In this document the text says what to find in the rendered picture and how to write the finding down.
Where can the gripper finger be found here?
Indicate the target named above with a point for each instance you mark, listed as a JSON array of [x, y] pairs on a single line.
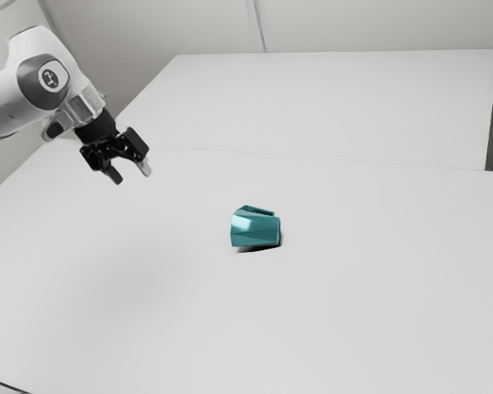
[[135, 147], [102, 161]]

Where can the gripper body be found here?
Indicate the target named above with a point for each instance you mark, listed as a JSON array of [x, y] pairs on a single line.
[[95, 128]]

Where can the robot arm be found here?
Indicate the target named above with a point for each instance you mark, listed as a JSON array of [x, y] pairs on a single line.
[[20, 94]]

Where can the teal faceted mug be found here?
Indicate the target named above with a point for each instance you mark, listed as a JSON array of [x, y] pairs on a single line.
[[254, 229]]

